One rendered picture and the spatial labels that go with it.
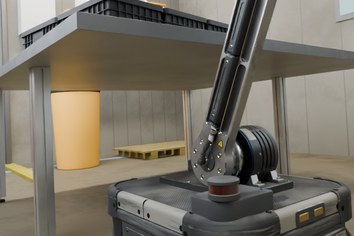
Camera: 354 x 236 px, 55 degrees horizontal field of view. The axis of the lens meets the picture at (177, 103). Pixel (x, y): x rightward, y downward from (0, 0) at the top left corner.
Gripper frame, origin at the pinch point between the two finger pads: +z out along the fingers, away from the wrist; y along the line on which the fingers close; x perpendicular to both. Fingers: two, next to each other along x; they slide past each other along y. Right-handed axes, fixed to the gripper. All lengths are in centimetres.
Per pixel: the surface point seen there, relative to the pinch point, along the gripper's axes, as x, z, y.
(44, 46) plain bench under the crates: 28, 30, 50
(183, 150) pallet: -170, 96, -164
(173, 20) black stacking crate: 7.0, 10.2, -14.7
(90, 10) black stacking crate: -1.7, 7.9, 20.8
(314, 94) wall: -49, 45, -237
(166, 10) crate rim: 7.6, 6.2, -10.4
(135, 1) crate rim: 10.0, 5.7, 7.2
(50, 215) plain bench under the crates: -4, 85, 41
